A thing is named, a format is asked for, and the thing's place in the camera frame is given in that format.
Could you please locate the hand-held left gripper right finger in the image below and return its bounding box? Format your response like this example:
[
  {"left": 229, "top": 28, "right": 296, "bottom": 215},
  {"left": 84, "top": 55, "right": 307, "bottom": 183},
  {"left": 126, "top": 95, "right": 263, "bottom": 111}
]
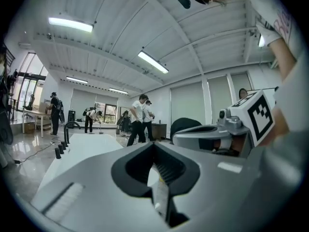
[{"left": 154, "top": 143, "right": 268, "bottom": 232}]

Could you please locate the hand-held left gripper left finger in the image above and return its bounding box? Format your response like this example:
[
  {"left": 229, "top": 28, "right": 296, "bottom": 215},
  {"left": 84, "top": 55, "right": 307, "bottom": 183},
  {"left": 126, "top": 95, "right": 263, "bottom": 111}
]
[{"left": 30, "top": 143, "right": 169, "bottom": 232}]

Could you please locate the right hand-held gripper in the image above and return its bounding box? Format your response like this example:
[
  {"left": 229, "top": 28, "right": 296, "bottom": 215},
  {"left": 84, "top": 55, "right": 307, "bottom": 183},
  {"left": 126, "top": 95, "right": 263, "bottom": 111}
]
[{"left": 172, "top": 88, "right": 276, "bottom": 158}]

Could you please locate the person's right forearm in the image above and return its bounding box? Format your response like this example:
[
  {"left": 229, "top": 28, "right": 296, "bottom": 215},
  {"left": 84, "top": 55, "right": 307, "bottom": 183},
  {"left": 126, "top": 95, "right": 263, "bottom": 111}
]
[{"left": 259, "top": 106, "right": 290, "bottom": 147}]

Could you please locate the black rounded chair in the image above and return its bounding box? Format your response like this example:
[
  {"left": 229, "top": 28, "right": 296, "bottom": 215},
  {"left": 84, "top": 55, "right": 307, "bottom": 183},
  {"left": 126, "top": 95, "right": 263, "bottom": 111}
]
[{"left": 169, "top": 117, "right": 203, "bottom": 145}]

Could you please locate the brown wooden desk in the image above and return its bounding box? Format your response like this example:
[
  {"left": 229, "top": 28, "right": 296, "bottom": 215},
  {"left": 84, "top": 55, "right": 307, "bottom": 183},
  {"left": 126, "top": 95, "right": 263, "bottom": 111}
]
[{"left": 151, "top": 122, "right": 168, "bottom": 140}]

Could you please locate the white table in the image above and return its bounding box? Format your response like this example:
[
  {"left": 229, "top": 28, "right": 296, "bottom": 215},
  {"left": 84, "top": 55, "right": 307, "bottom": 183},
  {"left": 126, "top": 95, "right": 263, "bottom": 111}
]
[{"left": 38, "top": 132, "right": 124, "bottom": 191}]

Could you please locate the black curved tube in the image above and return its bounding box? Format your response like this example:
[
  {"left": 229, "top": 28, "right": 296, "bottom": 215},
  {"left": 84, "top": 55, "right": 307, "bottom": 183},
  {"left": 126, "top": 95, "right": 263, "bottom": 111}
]
[{"left": 63, "top": 120, "right": 82, "bottom": 145}]

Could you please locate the cardboard box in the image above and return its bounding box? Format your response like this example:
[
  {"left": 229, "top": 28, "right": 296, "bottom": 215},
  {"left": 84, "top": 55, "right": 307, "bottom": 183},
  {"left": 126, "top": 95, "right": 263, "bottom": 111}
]
[
  {"left": 24, "top": 122, "right": 36, "bottom": 134},
  {"left": 38, "top": 101, "right": 52, "bottom": 115}
]

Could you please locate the long ceiling light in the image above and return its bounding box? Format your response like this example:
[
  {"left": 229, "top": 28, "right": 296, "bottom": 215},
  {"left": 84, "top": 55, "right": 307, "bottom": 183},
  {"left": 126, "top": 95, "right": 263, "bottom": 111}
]
[
  {"left": 138, "top": 50, "right": 169, "bottom": 74},
  {"left": 65, "top": 75, "right": 88, "bottom": 85},
  {"left": 48, "top": 16, "right": 94, "bottom": 33},
  {"left": 108, "top": 87, "right": 129, "bottom": 95}
]

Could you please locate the light wooden table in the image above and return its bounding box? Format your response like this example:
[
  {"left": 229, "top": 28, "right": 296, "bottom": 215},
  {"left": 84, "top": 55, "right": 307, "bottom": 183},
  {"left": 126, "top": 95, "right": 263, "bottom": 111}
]
[{"left": 22, "top": 109, "right": 53, "bottom": 138}]

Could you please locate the person's white printed shirt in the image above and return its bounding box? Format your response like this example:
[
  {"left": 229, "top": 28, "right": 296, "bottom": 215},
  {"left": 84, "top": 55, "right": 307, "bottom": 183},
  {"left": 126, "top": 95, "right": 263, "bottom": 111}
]
[{"left": 243, "top": 0, "right": 309, "bottom": 58}]

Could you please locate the black floor cable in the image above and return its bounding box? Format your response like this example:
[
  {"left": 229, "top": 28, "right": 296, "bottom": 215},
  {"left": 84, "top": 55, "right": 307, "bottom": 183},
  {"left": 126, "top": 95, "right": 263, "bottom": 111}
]
[{"left": 14, "top": 141, "right": 56, "bottom": 164}]

